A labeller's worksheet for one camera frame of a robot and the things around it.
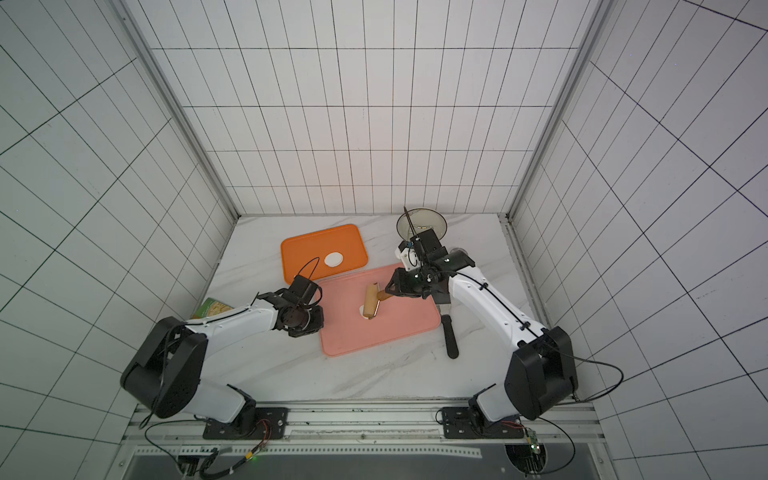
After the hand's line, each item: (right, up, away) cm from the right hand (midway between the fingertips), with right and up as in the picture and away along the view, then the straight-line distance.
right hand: (380, 291), depth 79 cm
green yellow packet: (-55, -8, +14) cm, 57 cm away
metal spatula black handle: (+21, -14, +9) cm, 26 cm away
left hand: (-20, -14, +10) cm, 26 cm away
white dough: (-6, -8, +12) cm, 15 cm away
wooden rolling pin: (-3, -4, +7) cm, 9 cm away
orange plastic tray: (-22, +8, +28) cm, 37 cm away
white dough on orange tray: (-17, +7, +25) cm, 31 cm away
